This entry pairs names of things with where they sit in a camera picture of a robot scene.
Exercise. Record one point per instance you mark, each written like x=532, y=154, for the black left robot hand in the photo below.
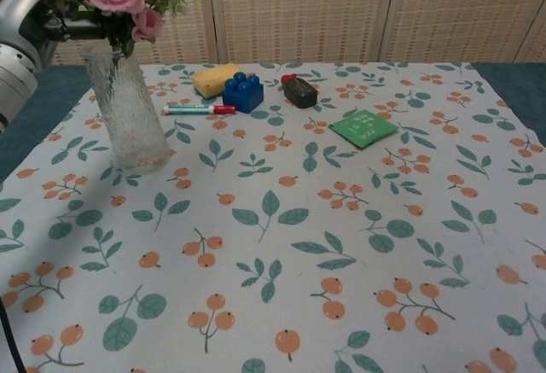
x=70, y=27

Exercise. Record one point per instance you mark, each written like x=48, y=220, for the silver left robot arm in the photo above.
x=17, y=40

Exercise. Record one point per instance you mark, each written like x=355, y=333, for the transparent textured glass vase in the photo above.
x=132, y=121

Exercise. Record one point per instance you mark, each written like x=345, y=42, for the yellow sponge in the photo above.
x=212, y=79

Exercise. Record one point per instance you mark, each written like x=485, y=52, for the white marker with red cap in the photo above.
x=198, y=109

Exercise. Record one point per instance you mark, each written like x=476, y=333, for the blue toy building brick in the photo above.
x=243, y=92

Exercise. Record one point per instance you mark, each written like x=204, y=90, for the dark bottle with red cap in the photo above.
x=300, y=91

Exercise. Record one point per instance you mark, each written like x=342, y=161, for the woven bamboo folding screen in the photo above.
x=320, y=10

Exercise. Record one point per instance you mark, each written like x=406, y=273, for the green square packet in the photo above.
x=363, y=127

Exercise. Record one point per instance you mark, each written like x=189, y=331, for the fruit and leaf print tablecloth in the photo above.
x=298, y=240

